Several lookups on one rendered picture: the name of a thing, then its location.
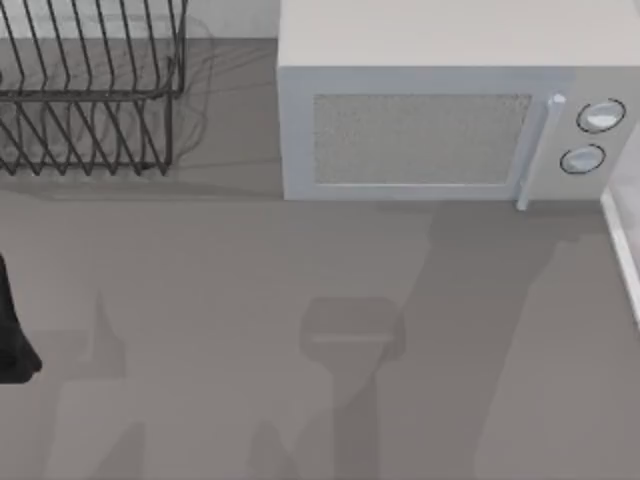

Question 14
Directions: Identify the small round microwave knob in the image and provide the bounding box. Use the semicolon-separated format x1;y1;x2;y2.
559;144;607;176

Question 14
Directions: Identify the dark wire dish rack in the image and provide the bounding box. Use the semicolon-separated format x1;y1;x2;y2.
0;0;189;177

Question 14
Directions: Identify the white sink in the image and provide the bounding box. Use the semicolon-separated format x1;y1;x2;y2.
600;144;640;333

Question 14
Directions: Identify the pale microwave door handle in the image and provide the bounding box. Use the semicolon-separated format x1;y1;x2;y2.
515;92;568;212

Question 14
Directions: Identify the large round microwave knob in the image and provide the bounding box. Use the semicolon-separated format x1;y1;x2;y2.
576;98;628;134

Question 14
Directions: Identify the pale microwave oven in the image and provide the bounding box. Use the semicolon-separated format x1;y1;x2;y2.
276;0;640;212

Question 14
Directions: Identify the microwave oven door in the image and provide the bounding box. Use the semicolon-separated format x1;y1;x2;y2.
278;65;561;202

